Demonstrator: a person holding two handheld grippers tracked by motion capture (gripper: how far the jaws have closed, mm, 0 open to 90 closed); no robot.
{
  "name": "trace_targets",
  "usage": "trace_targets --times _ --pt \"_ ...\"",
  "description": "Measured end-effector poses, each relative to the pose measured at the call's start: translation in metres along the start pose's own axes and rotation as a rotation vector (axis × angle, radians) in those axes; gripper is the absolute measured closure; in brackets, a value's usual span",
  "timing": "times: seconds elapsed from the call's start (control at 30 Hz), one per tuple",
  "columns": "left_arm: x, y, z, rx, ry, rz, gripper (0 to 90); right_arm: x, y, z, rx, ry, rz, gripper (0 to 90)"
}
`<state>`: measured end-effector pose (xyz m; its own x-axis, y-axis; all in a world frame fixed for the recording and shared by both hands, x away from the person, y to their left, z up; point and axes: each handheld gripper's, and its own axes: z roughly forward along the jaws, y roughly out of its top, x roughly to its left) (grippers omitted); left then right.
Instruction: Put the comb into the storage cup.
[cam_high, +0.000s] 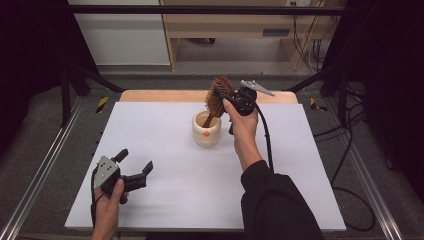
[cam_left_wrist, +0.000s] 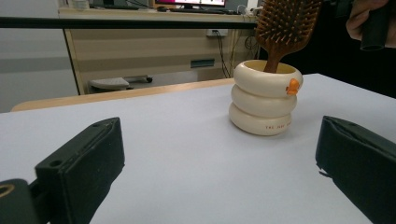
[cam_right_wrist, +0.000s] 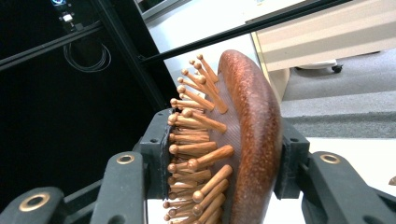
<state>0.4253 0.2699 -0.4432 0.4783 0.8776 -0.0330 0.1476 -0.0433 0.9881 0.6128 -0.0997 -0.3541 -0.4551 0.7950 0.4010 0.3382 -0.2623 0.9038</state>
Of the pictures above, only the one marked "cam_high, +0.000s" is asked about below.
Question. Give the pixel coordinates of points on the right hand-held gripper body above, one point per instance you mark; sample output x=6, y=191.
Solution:
x=246, y=100

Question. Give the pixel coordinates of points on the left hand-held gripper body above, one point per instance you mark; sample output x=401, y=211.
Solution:
x=106, y=173

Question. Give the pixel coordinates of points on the brown wooden hairbrush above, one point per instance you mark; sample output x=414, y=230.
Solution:
x=213, y=106

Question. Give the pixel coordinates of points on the cream ceramic cup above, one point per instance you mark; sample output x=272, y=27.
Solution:
x=206, y=138

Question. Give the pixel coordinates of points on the person's right hand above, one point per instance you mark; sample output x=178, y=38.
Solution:
x=245, y=133

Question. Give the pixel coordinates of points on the person's left hand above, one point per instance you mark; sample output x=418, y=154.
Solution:
x=108, y=210

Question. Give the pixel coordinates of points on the white table sheet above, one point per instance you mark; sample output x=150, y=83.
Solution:
x=186, y=186

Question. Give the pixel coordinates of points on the yellow black tape strip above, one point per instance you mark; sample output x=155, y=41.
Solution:
x=314, y=104
x=102, y=104

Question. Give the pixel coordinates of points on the light wooden desk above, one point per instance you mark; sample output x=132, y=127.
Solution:
x=230, y=28

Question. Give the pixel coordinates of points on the white cabinet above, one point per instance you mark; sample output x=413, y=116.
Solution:
x=121, y=36

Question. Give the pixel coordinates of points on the black curtain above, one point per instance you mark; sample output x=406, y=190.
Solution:
x=30, y=50
x=390, y=66

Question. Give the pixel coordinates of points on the black diagonal frame strut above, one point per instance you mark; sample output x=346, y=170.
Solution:
x=310, y=80
x=100, y=80

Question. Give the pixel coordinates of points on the aluminium floor rail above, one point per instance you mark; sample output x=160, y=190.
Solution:
x=36, y=173
x=373, y=193

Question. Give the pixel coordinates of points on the black upright frame post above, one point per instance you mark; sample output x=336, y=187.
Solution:
x=343, y=100
x=65, y=100

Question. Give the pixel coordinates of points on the black horizontal frame bar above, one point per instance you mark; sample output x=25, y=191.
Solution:
x=200, y=9

